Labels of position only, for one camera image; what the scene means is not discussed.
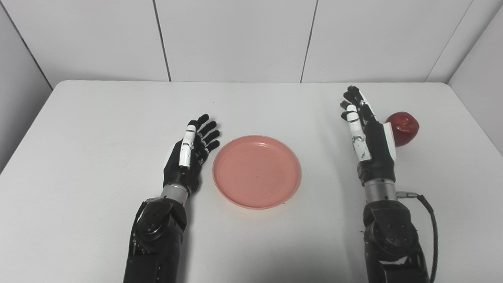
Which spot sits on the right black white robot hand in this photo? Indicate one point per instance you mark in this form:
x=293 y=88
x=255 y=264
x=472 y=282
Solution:
x=377 y=157

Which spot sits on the red apple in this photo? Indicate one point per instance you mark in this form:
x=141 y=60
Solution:
x=404 y=127

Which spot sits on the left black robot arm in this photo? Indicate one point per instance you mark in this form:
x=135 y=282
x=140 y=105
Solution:
x=157 y=239

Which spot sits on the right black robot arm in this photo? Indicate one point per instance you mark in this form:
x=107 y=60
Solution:
x=393 y=239

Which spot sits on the pink round plate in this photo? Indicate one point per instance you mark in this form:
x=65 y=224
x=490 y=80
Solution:
x=257 y=171

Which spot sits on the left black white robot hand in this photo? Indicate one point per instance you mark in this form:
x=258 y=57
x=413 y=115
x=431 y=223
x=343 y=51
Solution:
x=178 y=173

